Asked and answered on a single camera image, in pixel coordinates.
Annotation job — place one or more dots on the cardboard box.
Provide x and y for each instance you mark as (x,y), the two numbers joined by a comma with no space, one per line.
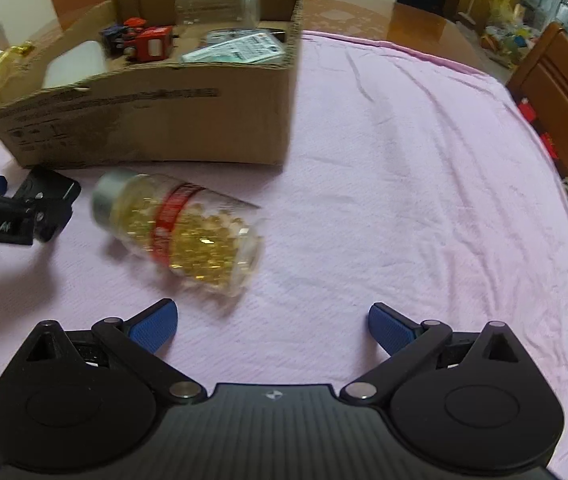
(164,120)

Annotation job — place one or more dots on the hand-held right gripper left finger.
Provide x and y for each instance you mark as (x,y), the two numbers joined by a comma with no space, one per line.
(156,327)

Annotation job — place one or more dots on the green and white packet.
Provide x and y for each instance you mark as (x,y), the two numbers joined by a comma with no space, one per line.
(236,47)

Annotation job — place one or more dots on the clear empty plastic jar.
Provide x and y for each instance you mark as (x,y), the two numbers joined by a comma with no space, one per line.
(214,7)

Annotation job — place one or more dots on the red toy car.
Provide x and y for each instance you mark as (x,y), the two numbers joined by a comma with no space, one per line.
(151,45)

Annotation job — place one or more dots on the pile of plastic bags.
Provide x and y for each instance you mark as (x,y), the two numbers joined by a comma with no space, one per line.
(513,30)

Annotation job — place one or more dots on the pink table cloth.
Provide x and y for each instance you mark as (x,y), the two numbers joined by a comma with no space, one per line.
(413,185)

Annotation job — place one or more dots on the capsule bottle with red label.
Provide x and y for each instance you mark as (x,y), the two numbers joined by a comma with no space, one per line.
(189,232)

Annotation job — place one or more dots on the wooden chair with grooved back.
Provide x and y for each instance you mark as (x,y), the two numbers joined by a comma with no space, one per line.
(563,90)

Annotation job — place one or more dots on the white plastic box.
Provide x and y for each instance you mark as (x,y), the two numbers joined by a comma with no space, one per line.
(74,65)

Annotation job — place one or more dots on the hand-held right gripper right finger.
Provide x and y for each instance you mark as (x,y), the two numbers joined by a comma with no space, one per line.
(388,327)

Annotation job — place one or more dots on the red gift box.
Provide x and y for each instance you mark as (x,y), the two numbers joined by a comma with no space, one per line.
(538,130)

